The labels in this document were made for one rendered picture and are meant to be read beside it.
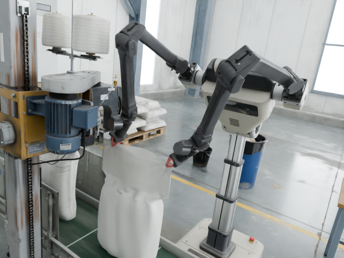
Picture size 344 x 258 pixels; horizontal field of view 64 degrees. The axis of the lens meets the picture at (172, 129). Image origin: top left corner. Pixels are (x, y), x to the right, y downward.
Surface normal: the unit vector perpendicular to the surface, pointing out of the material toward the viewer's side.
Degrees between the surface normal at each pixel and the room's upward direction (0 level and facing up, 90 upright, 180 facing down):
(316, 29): 90
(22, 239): 90
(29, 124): 90
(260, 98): 40
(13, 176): 90
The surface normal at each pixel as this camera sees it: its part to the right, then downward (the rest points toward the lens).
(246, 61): -0.44, -0.33
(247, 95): -0.27, -0.62
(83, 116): -0.18, 0.25
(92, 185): -0.56, 0.17
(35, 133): 0.82, 0.25
